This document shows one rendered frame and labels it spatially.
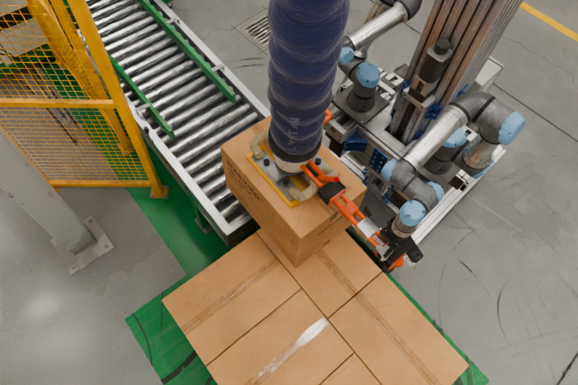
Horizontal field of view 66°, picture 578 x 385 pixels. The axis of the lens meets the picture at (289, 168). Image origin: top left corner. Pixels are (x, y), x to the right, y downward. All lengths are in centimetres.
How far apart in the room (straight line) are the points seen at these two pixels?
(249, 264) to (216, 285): 20
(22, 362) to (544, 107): 417
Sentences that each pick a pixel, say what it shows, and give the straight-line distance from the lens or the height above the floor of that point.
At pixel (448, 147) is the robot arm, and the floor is 124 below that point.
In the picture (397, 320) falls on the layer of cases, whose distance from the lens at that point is 246.
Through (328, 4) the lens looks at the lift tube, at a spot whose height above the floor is 208.
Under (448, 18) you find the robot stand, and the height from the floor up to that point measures 163.
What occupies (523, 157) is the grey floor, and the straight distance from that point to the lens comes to 392.
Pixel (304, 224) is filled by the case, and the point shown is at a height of 108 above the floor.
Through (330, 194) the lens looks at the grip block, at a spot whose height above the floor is 122.
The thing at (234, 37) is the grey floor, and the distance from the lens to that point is 417.
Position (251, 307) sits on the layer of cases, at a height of 54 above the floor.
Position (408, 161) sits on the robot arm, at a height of 155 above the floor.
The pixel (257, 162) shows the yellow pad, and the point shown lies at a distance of 206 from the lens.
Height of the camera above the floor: 286
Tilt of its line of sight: 59 degrees down
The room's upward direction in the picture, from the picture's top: 6 degrees clockwise
